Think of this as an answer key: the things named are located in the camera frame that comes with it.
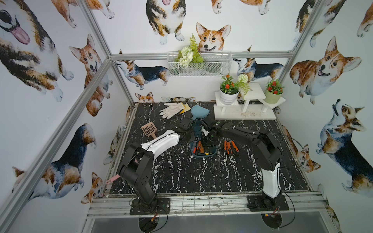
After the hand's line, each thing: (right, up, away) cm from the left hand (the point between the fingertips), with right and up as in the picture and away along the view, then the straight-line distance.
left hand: (193, 134), depth 91 cm
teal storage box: (+4, -8, -2) cm, 9 cm away
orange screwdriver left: (+4, -7, -1) cm, 8 cm away
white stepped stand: (+48, +21, +30) cm, 60 cm away
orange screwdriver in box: (+23, -8, +1) cm, 24 cm away
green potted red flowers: (+51, +26, +1) cm, 58 cm away
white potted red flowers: (+22, +27, -4) cm, 35 cm away
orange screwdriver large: (+21, -7, +4) cm, 23 cm away
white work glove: (-18, +15, +22) cm, 32 cm away
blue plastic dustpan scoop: (+4, +15, +25) cm, 29 cm away
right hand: (+6, -7, -1) cm, 9 cm away
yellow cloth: (-5, +18, +26) cm, 32 cm away
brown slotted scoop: (-32, +2, +14) cm, 35 cm away
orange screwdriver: (+27, -8, +2) cm, 28 cm away
